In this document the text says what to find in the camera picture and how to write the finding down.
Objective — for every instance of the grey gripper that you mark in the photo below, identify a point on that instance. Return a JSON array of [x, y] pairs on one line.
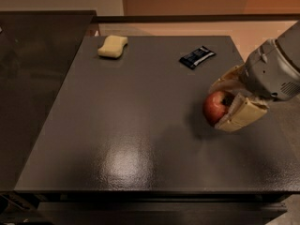
[[268, 74]]

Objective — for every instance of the red apple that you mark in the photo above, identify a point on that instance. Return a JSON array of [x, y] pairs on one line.
[[216, 105]]

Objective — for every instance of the black snack wrapper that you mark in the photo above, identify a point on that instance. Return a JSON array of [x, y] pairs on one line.
[[198, 56]]

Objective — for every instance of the yellow sponge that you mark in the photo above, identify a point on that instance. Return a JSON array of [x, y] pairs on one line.
[[113, 46]]

